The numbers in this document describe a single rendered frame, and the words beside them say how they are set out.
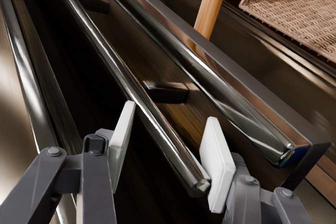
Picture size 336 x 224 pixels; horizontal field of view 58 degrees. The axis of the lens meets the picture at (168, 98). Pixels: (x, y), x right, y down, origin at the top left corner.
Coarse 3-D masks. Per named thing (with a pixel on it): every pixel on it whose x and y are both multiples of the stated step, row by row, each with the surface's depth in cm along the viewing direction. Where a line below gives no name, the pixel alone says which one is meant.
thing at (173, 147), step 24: (72, 0) 35; (96, 0) 38; (96, 48) 28; (120, 72) 25; (144, 96) 22; (168, 96) 25; (144, 120) 21; (168, 144) 19; (192, 168) 17; (192, 192) 17
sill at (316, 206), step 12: (312, 168) 39; (312, 180) 37; (324, 180) 38; (300, 192) 38; (312, 192) 37; (324, 192) 36; (312, 204) 37; (324, 204) 36; (312, 216) 37; (324, 216) 36
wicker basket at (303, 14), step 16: (256, 0) 90; (272, 0) 90; (288, 0) 90; (304, 0) 90; (320, 0) 90; (256, 16) 83; (272, 16) 82; (288, 16) 82; (304, 16) 82; (320, 16) 83; (288, 32) 75; (304, 32) 75; (320, 32) 75; (320, 48) 69
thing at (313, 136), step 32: (64, 32) 55; (128, 32) 35; (192, 32) 28; (64, 64) 54; (96, 64) 42; (128, 64) 35; (160, 64) 30; (224, 64) 23; (96, 96) 42; (192, 96) 26; (256, 96) 21; (96, 128) 42; (192, 128) 26; (224, 128) 23; (128, 160) 34; (160, 160) 29; (256, 160) 20; (128, 192) 34; (160, 192) 29
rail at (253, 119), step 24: (120, 0) 33; (144, 0) 31; (144, 24) 29; (168, 24) 27; (168, 48) 25; (192, 48) 24; (192, 72) 23; (216, 72) 21; (216, 96) 21; (240, 96) 19; (240, 120) 19; (264, 120) 18; (264, 144) 18; (288, 144) 16
